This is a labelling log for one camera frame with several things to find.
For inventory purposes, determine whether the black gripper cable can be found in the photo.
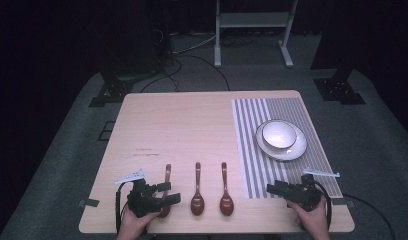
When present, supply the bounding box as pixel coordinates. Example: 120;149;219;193
114;181;135;235
312;180;333;232

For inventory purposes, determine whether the white bowl on plate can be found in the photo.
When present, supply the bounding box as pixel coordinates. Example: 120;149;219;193
254;119;308;163

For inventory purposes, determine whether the white bowl with dark rim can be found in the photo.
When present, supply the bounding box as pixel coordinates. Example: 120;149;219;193
260;119;298;150

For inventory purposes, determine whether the black floor cable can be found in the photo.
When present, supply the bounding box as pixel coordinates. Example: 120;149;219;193
341;192;397;240
139;54;232;93

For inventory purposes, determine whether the person's right hand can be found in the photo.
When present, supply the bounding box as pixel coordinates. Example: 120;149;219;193
286;195;332;240

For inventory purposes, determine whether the brown wooden spoon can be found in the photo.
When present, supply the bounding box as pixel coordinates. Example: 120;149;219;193
157;163;173;219
219;161;235;217
190;161;206;217

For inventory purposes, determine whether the grey white striped placemat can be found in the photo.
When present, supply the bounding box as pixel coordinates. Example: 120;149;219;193
231;97;344;200

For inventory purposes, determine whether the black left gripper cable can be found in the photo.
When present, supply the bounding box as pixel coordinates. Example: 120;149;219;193
114;181;135;235

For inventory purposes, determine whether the white floor cable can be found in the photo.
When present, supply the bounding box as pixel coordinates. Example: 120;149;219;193
171;32;217;55

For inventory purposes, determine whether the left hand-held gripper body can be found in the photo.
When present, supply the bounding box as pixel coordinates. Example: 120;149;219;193
113;168;160;218

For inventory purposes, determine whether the white metal stand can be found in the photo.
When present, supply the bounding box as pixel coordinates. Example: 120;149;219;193
213;0;299;69

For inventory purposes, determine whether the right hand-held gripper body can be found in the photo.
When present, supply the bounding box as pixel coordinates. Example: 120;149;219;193
275;167;341;213

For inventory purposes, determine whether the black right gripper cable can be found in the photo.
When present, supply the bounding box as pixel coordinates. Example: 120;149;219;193
312;180;333;232

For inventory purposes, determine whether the black stand base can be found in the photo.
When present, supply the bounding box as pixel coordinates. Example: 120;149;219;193
312;66;367;106
88;64;161;109

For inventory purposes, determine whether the person's left hand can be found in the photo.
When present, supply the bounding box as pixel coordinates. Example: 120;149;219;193
116;205;160;240

